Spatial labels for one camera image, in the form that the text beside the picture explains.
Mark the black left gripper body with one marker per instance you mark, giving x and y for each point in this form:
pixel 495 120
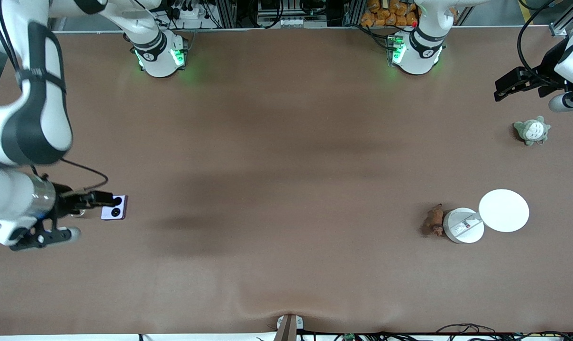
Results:
pixel 545 69

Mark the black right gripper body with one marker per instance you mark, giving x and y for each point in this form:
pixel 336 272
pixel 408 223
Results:
pixel 66 201

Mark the lilac flip phone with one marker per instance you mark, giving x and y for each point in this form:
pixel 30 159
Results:
pixel 115 210

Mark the small brown toy dog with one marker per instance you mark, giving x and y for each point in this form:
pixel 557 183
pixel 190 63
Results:
pixel 434 221

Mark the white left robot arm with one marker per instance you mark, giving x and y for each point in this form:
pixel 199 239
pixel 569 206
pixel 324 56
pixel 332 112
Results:
pixel 421 52

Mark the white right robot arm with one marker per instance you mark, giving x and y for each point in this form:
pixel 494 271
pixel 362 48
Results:
pixel 30 132

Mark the grey totoro plush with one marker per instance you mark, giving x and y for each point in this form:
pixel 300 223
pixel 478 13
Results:
pixel 532 131

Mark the white round lid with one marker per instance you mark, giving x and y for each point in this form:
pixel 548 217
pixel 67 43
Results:
pixel 504 210

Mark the orange bread toy pile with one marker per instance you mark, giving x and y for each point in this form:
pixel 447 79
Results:
pixel 390 14

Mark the white round container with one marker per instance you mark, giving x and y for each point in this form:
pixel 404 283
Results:
pixel 463 226

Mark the white power strip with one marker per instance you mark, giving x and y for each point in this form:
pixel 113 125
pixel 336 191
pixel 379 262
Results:
pixel 186 12

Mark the white socket block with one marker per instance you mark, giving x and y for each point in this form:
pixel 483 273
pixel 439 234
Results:
pixel 293 22

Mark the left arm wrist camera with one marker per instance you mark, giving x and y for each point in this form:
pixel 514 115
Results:
pixel 570 100

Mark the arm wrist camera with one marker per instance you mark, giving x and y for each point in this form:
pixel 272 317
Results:
pixel 570 100
pixel 44 237

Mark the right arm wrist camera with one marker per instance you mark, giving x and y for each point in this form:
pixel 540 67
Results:
pixel 44 237

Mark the aluminium corner frame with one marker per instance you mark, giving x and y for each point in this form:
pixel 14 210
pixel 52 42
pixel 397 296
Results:
pixel 568 19

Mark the aluminium frame post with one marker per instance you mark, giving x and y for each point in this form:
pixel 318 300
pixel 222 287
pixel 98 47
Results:
pixel 228 13
pixel 351 12

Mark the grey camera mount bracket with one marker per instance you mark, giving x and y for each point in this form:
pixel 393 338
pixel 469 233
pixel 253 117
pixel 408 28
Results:
pixel 288 327

